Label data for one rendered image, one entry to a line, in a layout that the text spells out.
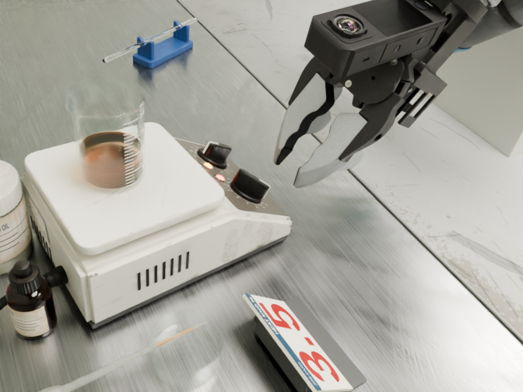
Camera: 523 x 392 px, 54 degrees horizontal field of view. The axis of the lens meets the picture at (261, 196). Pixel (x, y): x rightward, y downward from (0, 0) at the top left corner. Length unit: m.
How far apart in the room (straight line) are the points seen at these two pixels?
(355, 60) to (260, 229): 0.17
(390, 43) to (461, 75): 0.38
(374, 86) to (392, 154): 0.23
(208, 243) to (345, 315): 0.13
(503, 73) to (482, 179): 0.14
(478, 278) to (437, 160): 0.19
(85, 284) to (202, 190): 0.11
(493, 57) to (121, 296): 0.54
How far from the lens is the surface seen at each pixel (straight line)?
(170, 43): 0.80
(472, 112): 0.76
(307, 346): 0.41
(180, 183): 0.41
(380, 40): 0.39
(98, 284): 0.38
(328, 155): 0.45
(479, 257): 0.56
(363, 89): 0.44
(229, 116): 0.66
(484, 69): 0.74
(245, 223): 0.43
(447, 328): 0.48
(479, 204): 0.63
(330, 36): 0.38
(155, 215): 0.38
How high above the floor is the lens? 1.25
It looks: 40 degrees down
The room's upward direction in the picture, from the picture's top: 10 degrees clockwise
